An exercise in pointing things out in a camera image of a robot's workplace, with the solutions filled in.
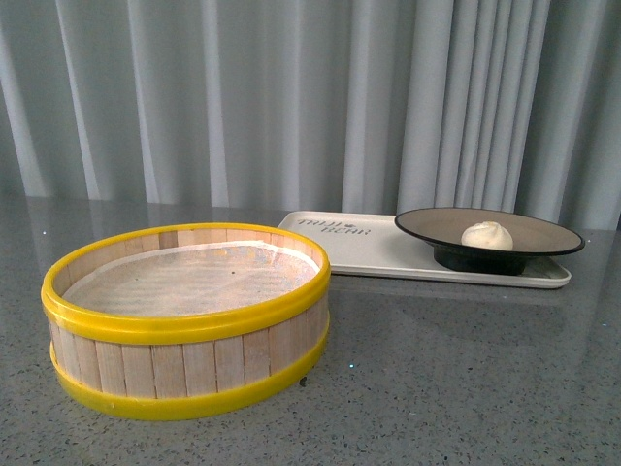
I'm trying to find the wooden steamer with yellow rims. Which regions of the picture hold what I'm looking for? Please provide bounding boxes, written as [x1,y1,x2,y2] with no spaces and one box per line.
[41,223,331,420]

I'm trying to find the cream rectangular tray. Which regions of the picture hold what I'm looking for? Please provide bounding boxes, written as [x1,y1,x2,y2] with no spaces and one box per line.
[278,211,572,289]

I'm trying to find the grey curtain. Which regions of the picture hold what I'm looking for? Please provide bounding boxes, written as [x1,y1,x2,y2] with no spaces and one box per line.
[1,1,620,230]

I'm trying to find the white steamer liner paper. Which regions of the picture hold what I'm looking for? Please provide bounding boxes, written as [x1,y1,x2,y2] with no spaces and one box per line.
[63,241,320,317]

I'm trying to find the white steamed bun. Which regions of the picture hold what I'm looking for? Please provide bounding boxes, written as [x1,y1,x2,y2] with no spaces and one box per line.
[461,221,513,251]

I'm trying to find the tan plate with black rim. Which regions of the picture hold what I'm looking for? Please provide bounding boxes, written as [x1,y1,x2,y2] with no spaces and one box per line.
[395,208,585,276]

